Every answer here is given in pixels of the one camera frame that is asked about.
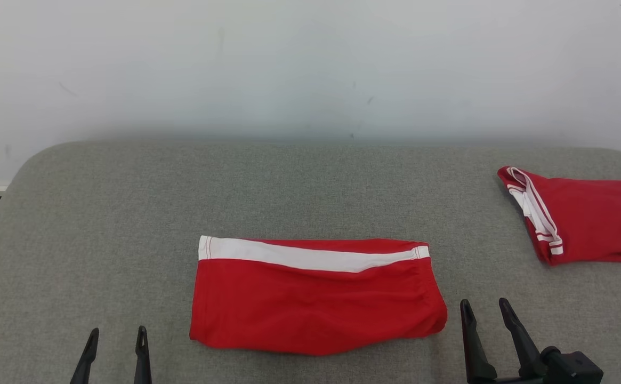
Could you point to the red shorts with white stripe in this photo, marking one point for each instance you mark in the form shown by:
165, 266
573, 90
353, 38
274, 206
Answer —
315, 309

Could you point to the red basketball jersey number 23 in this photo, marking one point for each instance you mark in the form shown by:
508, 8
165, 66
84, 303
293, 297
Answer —
593, 218

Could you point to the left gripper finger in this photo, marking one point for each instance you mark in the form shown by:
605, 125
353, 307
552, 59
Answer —
87, 362
142, 362

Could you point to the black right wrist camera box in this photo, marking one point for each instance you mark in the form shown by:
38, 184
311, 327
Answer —
574, 368

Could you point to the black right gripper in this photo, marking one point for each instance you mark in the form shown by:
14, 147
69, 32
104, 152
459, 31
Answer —
502, 381

